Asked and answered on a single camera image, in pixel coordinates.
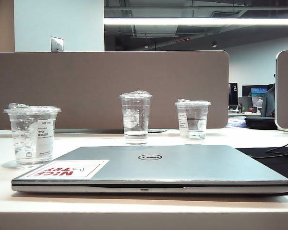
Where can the short clear cup white label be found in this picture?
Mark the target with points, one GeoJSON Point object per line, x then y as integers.
{"type": "Point", "coordinates": [194, 119]}
{"type": "Point", "coordinates": [31, 134]}

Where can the tall clear plastic cup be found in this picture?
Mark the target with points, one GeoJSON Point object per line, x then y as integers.
{"type": "Point", "coordinates": [135, 115]}

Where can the silver Dell laptop with sticker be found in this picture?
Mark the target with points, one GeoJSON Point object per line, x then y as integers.
{"type": "Point", "coordinates": [182, 167]}

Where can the grey flat plate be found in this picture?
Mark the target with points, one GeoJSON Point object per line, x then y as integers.
{"type": "Point", "coordinates": [158, 130]}

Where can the large brown desk partition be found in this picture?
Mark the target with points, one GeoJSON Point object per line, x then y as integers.
{"type": "Point", "coordinates": [86, 79]}

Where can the black sign with number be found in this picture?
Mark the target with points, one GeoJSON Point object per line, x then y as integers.
{"type": "Point", "coordinates": [234, 91]}

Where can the blue patterned cloth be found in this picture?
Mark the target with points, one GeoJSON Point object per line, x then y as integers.
{"type": "Point", "coordinates": [237, 123]}

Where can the black ceiling spotlight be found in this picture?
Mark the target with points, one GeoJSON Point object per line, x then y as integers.
{"type": "Point", "coordinates": [214, 44]}

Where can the long ceiling light strip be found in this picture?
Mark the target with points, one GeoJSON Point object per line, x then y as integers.
{"type": "Point", "coordinates": [182, 21]}

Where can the background computer monitor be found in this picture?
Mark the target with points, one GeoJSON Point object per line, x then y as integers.
{"type": "Point", "coordinates": [256, 95]}

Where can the black round bag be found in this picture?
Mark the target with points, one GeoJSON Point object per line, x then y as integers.
{"type": "Point", "coordinates": [259, 122]}

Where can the person in grey jacket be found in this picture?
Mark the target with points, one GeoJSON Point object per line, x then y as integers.
{"type": "Point", "coordinates": [270, 103]}

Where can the black desk mat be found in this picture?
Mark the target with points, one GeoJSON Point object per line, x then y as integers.
{"type": "Point", "coordinates": [278, 167]}

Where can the grey ceiling duct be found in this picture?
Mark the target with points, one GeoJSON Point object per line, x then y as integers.
{"type": "Point", "coordinates": [156, 30]}

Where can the metal wall switch plate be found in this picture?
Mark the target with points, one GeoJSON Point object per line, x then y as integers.
{"type": "Point", "coordinates": [57, 44]}

